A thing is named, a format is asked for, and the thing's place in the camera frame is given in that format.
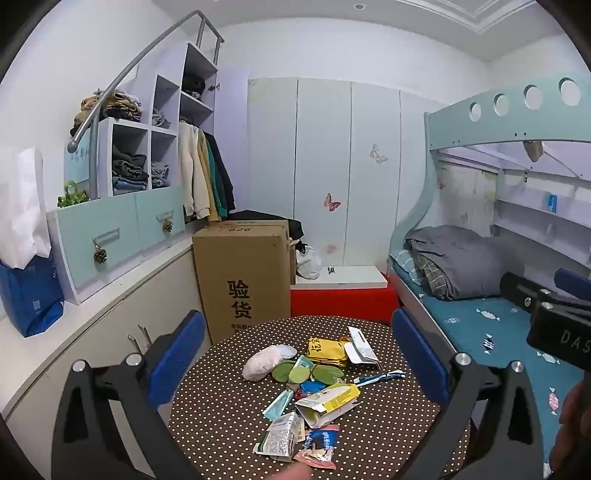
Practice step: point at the green plant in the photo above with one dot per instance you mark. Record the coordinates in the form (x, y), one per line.
(71, 198)

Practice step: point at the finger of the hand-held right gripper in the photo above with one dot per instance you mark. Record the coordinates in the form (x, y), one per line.
(572, 279)
(519, 288)

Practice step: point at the stack of dark folded clothes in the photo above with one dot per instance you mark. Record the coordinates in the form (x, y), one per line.
(129, 170)

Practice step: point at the small red candy wrapper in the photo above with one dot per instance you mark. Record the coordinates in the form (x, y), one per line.
(300, 394)

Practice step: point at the pale green packet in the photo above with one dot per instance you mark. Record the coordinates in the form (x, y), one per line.
(302, 363)

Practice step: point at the pale blue board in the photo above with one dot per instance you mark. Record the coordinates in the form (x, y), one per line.
(76, 161)

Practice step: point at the grey metal handrail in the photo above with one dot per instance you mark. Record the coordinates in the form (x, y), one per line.
(138, 67)

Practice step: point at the blue snack packet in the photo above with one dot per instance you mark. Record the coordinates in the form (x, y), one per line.
(323, 438)

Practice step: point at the teal wrapper strip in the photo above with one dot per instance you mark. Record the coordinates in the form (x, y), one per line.
(279, 406)

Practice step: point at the pale butterfly sticker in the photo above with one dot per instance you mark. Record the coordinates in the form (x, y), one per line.
(378, 154)

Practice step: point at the small teal drawer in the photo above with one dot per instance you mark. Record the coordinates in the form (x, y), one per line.
(157, 214)

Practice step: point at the white wardrobe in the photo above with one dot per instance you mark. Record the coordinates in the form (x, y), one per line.
(323, 138)

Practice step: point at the folded grey clothes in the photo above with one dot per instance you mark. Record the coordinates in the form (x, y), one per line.
(161, 120)

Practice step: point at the bed with teal cover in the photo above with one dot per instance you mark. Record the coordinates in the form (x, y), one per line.
(485, 332)

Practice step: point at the green hanging garment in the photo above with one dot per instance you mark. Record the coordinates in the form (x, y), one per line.
(219, 184)

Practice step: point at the green leaf-shaped scrap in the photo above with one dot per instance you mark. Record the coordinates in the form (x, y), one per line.
(282, 372)

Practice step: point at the white round lid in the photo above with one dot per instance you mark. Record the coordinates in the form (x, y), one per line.
(288, 352)

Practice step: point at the yellow packet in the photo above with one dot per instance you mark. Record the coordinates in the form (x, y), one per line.
(323, 350)

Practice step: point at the purple and white shelf unit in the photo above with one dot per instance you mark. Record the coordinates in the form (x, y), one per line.
(147, 83)

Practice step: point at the red bench with white top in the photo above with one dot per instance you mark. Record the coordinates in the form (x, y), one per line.
(341, 300)

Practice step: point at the pine cone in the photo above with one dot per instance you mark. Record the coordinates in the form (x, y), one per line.
(167, 226)
(100, 256)

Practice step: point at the pile of brown clothes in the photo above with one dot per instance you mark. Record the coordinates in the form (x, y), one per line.
(111, 106)

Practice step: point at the large teal drawer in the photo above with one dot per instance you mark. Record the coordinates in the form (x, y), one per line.
(97, 230)

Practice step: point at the blue bag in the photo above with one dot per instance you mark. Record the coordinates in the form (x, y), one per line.
(32, 295)

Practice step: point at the brown hanging object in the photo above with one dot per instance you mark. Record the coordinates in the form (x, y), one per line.
(533, 150)

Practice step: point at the black clothing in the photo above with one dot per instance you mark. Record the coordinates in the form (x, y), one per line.
(258, 215)

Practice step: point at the faded pink butterfly sticker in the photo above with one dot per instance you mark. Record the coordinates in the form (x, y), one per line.
(330, 249)

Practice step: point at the small blue wrapper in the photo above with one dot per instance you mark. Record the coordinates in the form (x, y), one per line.
(312, 386)

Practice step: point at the small blue wall item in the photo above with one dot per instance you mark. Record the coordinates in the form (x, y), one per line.
(552, 202)

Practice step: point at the teal bunk bed frame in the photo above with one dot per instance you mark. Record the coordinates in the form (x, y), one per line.
(461, 124)

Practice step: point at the grey blanket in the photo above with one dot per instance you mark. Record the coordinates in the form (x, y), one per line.
(461, 258)

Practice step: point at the yellow and white carton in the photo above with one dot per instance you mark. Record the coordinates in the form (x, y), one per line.
(332, 399)

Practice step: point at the blue and white straw wrapper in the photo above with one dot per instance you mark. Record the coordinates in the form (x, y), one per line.
(378, 377)

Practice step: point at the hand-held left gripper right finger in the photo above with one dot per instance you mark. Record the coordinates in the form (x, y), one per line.
(418, 355)

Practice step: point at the black hanging garment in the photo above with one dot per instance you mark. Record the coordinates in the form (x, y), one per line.
(226, 175)

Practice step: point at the green and white milk carton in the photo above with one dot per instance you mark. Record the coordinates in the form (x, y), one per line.
(277, 438)

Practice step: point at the white and red carton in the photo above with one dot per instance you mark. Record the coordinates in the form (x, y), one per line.
(362, 350)

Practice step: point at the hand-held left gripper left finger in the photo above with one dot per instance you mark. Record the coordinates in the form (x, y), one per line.
(178, 350)

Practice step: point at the person's right hand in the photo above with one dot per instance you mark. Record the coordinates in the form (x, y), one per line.
(575, 424)

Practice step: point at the plaid pillow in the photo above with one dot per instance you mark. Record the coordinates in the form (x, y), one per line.
(434, 274)

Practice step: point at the low white cabinet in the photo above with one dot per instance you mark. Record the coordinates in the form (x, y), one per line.
(115, 323)

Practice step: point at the white plastic bag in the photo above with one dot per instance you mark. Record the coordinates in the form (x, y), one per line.
(308, 264)

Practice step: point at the large cardboard box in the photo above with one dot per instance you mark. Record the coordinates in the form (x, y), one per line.
(240, 277)

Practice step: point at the pink snack packet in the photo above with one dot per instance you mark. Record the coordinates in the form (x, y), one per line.
(314, 460)

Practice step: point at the polka-dot round table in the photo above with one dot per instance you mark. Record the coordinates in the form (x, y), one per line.
(221, 392)

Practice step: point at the folded black clothes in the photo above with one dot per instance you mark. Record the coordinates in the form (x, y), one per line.
(194, 85)

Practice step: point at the white bedside wall shelf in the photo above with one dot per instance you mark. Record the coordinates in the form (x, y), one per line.
(521, 207)

